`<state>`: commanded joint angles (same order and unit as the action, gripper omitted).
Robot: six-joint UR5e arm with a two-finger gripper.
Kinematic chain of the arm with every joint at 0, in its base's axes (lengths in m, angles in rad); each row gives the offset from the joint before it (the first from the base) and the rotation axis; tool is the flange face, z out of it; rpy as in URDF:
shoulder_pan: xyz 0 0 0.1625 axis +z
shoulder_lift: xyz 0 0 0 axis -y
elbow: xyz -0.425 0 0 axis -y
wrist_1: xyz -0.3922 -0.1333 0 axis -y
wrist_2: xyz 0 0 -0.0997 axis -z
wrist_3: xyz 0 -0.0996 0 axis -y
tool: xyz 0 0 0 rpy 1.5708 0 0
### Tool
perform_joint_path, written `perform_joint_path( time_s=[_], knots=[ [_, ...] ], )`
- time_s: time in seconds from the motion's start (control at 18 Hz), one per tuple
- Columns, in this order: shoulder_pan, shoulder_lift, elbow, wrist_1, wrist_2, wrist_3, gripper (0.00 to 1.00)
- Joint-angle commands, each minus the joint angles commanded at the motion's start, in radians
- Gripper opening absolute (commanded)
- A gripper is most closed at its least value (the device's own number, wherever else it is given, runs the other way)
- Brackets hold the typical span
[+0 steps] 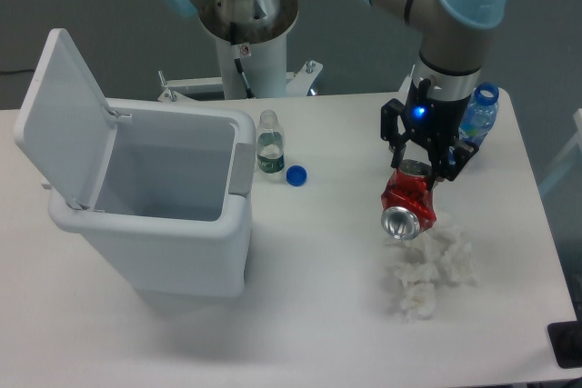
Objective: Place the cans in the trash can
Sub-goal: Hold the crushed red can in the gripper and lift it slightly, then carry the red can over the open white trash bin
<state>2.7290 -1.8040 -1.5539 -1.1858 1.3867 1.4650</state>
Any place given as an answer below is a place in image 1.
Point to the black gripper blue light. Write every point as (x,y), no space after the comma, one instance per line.
(433,125)

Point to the crushed red soda can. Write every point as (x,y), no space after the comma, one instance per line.
(407,201)

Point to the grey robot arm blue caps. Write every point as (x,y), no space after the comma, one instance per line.
(250,40)

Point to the white plastic trash can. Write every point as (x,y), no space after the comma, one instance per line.
(174,213)

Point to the white trash can lid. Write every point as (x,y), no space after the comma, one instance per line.
(65,126)

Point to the clear bottle blue label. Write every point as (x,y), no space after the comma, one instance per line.
(480,114)

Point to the crumpled white tissue paper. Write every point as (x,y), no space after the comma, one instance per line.
(441,256)

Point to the blue bottle cap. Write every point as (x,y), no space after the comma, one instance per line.
(296,175)

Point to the clear bottle green label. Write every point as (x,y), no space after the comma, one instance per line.
(270,144)

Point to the black device at table edge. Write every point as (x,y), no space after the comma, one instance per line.
(565,338)

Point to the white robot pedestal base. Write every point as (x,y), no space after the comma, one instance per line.
(246,71)

